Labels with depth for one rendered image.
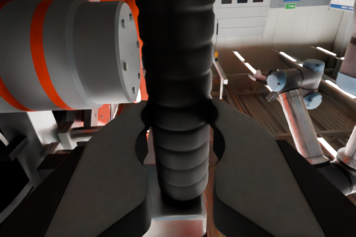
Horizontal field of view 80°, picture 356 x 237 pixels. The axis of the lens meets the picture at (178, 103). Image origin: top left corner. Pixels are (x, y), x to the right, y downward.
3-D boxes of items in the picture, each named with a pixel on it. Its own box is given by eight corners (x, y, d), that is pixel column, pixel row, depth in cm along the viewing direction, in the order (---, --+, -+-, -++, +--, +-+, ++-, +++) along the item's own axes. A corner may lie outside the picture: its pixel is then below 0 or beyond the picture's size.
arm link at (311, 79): (307, 66, 78) (300, 93, 83) (331, 62, 80) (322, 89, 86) (291, 60, 84) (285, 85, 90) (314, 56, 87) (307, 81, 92)
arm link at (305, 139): (301, 202, 78) (260, 77, 87) (325, 193, 81) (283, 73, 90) (329, 209, 67) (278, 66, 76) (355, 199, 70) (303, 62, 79)
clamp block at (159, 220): (67, 222, 14) (88, 262, 16) (208, 216, 14) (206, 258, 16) (92, 163, 18) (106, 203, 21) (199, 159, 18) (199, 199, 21)
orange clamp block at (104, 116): (68, 122, 53) (83, 127, 62) (99, 121, 53) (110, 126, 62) (70, 96, 55) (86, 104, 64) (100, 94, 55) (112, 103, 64)
